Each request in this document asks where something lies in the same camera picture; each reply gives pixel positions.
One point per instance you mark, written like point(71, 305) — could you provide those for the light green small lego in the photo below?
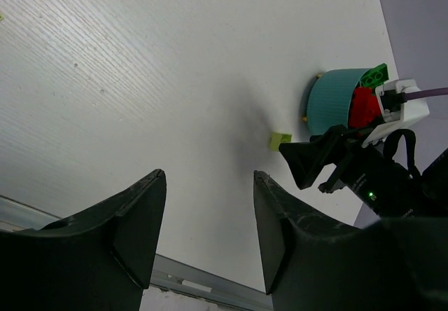
point(278, 138)

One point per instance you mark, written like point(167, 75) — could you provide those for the red flower lego piece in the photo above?
point(364, 108)

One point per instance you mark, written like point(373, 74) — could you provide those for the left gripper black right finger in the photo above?
point(311, 261)

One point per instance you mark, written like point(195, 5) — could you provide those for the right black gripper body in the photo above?
point(388, 181)

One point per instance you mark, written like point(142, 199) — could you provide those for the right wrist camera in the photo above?
point(396, 116)

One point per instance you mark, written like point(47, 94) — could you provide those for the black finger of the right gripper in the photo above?
point(306, 160)

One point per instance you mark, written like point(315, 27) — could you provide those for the teal round divided container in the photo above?
point(330, 98)

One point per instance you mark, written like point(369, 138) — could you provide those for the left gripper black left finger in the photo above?
point(98, 259)

